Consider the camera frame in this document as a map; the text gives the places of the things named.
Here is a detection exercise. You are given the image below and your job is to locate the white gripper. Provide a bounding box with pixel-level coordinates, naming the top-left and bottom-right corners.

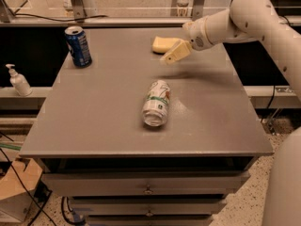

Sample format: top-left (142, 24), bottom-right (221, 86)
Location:
top-left (160, 17), bottom-right (214, 65)

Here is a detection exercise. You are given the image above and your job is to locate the cardboard box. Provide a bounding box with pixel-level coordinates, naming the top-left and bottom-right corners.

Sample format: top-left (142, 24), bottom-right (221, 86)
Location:
top-left (0, 159), bottom-right (42, 223)

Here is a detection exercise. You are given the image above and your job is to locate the yellow sponge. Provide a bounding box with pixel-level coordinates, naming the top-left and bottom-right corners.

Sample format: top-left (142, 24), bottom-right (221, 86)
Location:
top-left (151, 36), bottom-right (180, 54)

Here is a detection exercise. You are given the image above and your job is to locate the grey drawer cabinet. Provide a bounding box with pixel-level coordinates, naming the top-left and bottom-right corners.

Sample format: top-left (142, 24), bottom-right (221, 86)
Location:
top-left (21, 28), bottom-right (272, 226)

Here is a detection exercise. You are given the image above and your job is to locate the white green crushed can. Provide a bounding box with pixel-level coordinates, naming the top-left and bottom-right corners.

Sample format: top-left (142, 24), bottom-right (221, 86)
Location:
top-left (142, 80), bottom-right (170, 127)

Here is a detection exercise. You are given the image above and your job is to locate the white pump bottle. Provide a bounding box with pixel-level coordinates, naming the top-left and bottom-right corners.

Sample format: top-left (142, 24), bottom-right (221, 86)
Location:
top-left (6, 64), bottom-right (32, 97)

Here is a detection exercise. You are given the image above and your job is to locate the blue soda can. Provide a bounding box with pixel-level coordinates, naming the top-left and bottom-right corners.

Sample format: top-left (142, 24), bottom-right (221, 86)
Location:
top-left (65, 26), bottom-right (92, 68)

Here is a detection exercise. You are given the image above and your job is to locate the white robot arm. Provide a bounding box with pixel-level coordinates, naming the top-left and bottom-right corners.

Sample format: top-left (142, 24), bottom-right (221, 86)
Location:
top-left (161, 0), bottom-right (301, 226)

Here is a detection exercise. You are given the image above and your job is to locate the black floor cable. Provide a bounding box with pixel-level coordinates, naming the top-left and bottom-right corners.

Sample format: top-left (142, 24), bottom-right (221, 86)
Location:
top-left (0, 132), bottom-right (57, 226)

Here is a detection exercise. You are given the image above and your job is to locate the metal railing frame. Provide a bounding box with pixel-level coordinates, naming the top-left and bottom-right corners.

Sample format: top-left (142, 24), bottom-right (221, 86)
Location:
top-left (0, 0), bottom-right (301, 28)

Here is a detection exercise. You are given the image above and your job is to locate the black cable on shelf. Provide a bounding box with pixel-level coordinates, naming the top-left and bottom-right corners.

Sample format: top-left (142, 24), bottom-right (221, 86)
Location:
top-left (12, 12), bottom-right (109, 23)

